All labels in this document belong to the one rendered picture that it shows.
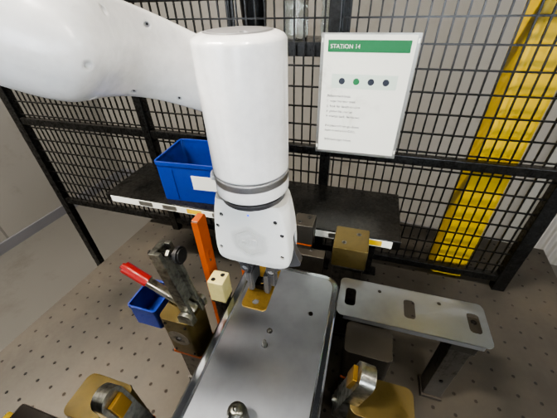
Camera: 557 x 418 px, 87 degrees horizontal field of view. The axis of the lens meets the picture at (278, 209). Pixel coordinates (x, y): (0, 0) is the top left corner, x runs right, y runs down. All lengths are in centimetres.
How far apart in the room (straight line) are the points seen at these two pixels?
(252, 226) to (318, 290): 37
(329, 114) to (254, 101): 61
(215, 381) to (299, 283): 26
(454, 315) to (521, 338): 47
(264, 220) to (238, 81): 15
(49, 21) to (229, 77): 12
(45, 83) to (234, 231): 22
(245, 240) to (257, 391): 30
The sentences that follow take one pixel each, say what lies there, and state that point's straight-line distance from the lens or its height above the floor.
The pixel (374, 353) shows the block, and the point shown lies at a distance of 64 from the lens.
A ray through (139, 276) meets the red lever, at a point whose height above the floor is 113.
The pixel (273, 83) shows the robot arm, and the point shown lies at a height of 147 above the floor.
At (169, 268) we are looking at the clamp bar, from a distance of 51.
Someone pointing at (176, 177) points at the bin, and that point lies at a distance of 90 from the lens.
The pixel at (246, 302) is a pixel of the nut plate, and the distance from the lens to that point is 45.
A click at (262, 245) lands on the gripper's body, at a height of 129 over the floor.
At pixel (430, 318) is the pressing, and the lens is 70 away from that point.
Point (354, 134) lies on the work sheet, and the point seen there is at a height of 121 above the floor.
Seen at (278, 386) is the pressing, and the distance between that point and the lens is 58.
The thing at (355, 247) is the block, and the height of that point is 106.
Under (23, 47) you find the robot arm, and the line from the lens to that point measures 27.
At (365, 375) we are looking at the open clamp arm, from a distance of 47.
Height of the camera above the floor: 153
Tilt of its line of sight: 37 degrees down
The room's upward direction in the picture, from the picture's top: 2 degrees counter-clockwise
